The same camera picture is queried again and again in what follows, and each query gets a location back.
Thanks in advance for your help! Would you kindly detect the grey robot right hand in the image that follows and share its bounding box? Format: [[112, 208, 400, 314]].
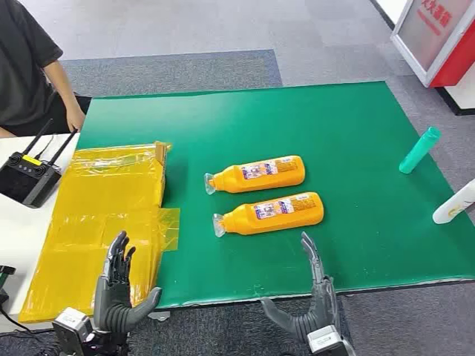
[[260, 231, 341, 342]]

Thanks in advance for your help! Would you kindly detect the person's hand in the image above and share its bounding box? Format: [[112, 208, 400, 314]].
[[66, 100, 87, 133]]

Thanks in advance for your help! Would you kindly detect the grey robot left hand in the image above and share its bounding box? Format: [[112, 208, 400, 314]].
[[92, 231, 163, 335]]

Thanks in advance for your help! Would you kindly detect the orange detergent bottle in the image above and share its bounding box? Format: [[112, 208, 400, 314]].
[[212, 191, 325, 239], [203, 155, 307, 196]]

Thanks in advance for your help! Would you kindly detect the teal bottle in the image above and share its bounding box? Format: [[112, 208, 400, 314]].
[[399, 126, 441, 175]]

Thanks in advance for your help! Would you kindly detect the white bottle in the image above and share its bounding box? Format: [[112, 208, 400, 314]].
[[432, 179, 475, 225]]

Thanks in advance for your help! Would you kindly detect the person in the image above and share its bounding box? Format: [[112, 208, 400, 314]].
[[0, 0, 92, 139]]

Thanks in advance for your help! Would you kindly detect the black remote controller with antennas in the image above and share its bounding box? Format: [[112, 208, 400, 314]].
[[0, 117, 79, 210]]

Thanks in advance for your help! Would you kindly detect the grey carpet mat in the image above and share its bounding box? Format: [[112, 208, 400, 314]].
[[60, 49, 283, 99]]

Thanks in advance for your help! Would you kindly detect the black device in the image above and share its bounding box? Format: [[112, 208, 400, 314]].
[[0, 265, 17, 306]]

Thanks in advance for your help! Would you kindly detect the green table mat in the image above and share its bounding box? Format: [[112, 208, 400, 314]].
[[76, 81, 475, 309]]

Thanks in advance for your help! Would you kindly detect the red and white sign board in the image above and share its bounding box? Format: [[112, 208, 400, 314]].
[[390, 0, 475, 88]]

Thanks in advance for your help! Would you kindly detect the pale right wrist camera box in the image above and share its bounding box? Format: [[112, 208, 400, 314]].
[[307, 325, 350, 356]]

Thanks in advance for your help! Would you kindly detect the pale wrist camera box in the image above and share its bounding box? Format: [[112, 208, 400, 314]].
[[51, 306, 94, 356], [307, 325, 350, 356]]

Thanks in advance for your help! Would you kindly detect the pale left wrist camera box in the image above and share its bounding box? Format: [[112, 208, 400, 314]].
[[51, 306, 94, 356]]

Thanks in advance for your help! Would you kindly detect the black cable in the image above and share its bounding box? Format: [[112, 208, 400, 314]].
[[0, 306, 57, 341]]

